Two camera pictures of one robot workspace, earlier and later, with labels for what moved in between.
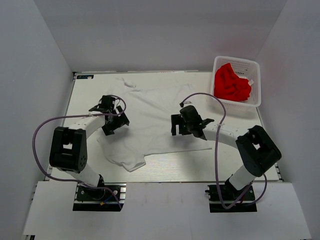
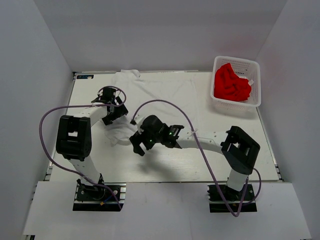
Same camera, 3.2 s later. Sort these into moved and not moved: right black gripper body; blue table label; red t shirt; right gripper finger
Moved: right gripper finger; right black gripper body
Not moved: red t shirt; blue table label
